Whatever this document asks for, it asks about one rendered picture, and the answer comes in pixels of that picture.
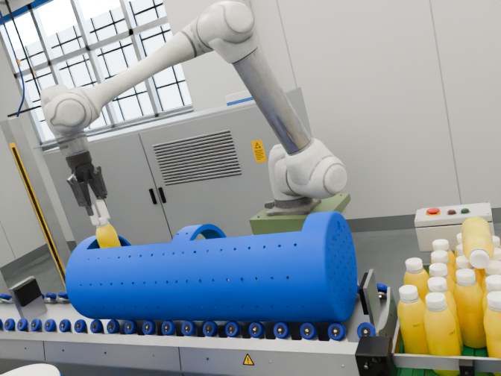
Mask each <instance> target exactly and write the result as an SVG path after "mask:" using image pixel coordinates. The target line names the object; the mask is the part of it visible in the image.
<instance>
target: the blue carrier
mask: <svg viewBox="0 0 501 376"><path fill-rule="evenodd" d="M198 234H202V235H203V236H204V237H205V238H206V239H200V240H194V239H195V237H196V236H197V235H198ZM118 237H119V241H120V243H121V247H112V248H100V247H99V245H98V241H97V239H96V236H91V237H89V238H87V239H85V240H84V241H82V242H81V243H80V244H79V245H78V246H77V247H76V248H75V250H74V251H73V252H72V254H71V256H70V258H69V262H68V264H67V267H66V277H65V282H66V292H67V295H68V297H69V300H70V302H71V304H72V306H73V307H74V308H75V309H76V310H77V311H78V312H79V313H80V314H81V315H82V316H84V317H86V318H88V319H116V320H130V319H132V320H179V321H187V320H190V321H241V322H255V321H258V322H346V321H347V320H348V319H349V318H350V317H351V316H352V314H353V310H354V307H355V304H356V295H357V282H358V278H357V263H356V252H355V248H354V244H353V238H352V235H351V232H350V229H349V226H348V224H347V222H346V220H345V218H344V217H343V216H342V215H341V214H340V213H339V212H337V211H327V212H320V213H311V214H309V215H308V216H307V218H306V220H305V222H304V224H303V228H302V231H295V232H286V233H278V234H260V235H252V236H235V237H226V236H225V234H224V232H223V231H222V230H221V229H220V228H218V227H217V226H215V225H211V224H205V225H191V226H186V227H184V228H182V229H181V230H179V231H178V232H177V233H176V235H175V236H174V238H173V239H172V241H171V242H165V243H156V244H147V245H131V244H130V243H129V242H128V241H127V240H126V239H124V238H123V237H121V236H118ZM288 276H289V278H288ZM272 277H273V278H274V279H273V278H272ZM242 278H243V280H242ZM257 278H258V280H257ZM214 279H215V280H214ZM228 279H229V280H228Z"/></svg>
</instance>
